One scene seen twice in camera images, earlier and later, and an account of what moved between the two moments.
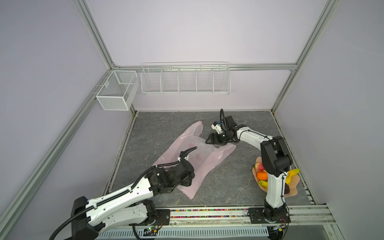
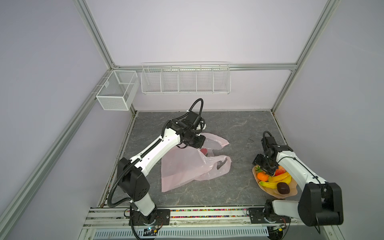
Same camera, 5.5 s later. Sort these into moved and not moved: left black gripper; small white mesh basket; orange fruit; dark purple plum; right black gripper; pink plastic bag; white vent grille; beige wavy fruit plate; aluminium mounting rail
Moved: right black gripper; pink plastic bag; left black gripper
Not moved: aluminium mounting rail; white vent grille; beige wavy fruit plate; dark purple plum; orange fruit; small white mesh basket
